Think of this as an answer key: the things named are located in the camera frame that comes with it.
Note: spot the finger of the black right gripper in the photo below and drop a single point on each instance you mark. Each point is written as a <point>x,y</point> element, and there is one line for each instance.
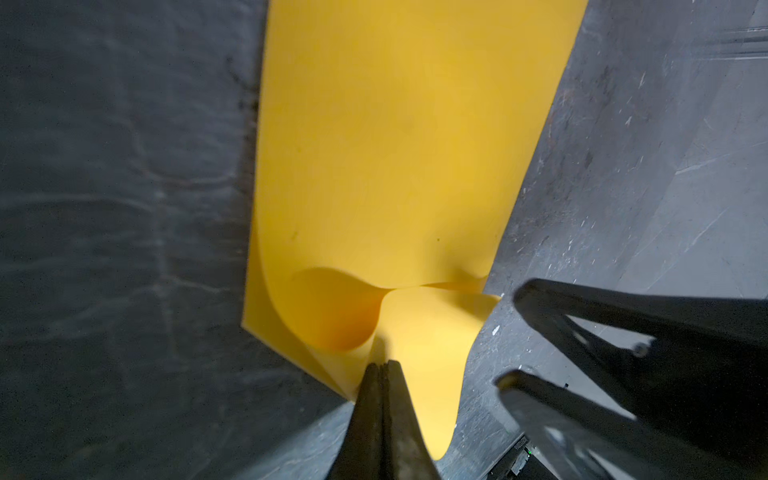
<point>658,357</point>
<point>583,440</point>

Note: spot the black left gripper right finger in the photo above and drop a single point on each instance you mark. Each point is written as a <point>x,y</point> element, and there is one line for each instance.
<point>405,455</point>

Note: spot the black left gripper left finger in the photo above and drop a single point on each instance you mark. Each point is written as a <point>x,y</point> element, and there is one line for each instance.
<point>360,456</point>

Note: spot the yellow square paper sheet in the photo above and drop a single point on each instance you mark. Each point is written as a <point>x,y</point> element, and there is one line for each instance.
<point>393,139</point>

